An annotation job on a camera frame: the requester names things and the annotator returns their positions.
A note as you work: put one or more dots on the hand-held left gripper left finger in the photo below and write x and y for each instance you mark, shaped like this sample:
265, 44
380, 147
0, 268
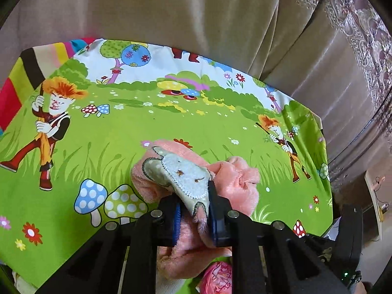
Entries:
177, 226

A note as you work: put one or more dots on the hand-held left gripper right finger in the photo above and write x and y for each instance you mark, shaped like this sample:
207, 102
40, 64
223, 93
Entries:
219, 229

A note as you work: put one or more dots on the purple box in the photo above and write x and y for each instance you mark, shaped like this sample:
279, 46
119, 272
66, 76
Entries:
335, 229

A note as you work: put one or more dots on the pink towel with bunny patch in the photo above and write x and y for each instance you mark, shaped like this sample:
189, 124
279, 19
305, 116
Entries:
242, 174

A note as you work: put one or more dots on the pink patterned soft item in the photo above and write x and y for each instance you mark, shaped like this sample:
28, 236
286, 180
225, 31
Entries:
216, 278

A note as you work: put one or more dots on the white side table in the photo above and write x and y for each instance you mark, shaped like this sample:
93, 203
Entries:
375, 196

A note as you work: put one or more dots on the green cartoon printed cloth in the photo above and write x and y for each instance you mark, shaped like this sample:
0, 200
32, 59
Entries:
122, 122

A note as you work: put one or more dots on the beige plain curtain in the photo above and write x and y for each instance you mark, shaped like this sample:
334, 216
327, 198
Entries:
183, 6

